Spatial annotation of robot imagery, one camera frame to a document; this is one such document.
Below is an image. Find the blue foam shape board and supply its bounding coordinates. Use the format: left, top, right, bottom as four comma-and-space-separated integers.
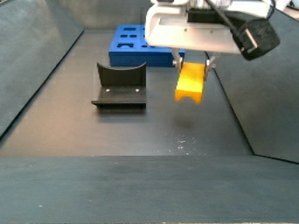
108, 24, 174, 67

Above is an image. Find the black curved fixture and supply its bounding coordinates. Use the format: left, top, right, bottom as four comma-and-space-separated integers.
91, 63, 147, 108

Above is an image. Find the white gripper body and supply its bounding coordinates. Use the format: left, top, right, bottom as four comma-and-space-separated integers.
144, 0, 271, 54

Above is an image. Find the black camera cable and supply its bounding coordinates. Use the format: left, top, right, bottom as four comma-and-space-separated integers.
205, 0, 239, 34

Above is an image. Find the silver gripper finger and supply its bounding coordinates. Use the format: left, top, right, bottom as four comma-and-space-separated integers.
172, 48, 183, 69
203, 52, 221, 80

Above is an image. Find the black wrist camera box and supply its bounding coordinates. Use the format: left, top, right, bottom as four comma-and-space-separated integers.
187, 8, 281, 60

